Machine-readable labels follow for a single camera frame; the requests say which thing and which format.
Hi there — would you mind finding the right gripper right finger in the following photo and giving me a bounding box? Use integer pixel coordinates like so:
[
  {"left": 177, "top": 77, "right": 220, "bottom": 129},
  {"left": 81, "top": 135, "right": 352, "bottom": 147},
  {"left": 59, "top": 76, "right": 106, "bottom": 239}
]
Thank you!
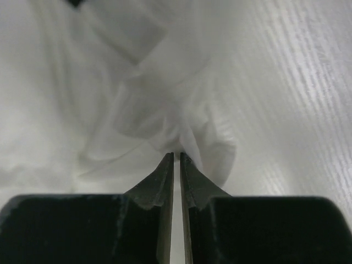
[{"left": 180, "top": 153, "right": 351, "bottom": 263}]

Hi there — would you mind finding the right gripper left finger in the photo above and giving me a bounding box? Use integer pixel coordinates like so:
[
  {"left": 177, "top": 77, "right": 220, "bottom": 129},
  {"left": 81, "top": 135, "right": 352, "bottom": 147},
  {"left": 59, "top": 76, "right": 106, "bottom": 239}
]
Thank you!
[{"left": 1, "top": 153, "right": 174, "bottom": 263}]

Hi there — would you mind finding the white t shirt flower print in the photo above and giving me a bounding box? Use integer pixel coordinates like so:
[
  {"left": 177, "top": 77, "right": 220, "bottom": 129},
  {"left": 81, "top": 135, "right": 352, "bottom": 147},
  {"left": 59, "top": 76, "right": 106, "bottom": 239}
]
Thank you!
[{"left": 1, "top": 1, "right": 237, "bottom": 193}]

